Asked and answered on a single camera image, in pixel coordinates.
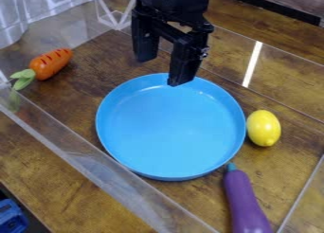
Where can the white mesh curtain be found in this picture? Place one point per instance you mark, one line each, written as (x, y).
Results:
(18, 13)

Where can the clear acrylic corner bracket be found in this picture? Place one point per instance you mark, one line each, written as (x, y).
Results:
(109, 17)

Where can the clear acrylic front wall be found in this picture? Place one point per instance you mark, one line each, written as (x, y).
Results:
(161, 212)

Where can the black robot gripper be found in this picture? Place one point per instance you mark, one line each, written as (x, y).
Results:
(179, 21)

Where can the blue box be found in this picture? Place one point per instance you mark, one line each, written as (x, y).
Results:
(14, 221)

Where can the orange toy carrot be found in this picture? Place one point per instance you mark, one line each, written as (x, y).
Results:
(44, 67)

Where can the purple toy eggplant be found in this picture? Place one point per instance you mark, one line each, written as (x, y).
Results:
(248, 217)

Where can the yellow toy lemon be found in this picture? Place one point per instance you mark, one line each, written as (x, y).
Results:
(263, 128)

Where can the blue round plate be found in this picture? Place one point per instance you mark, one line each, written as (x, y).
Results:
(171, 133)

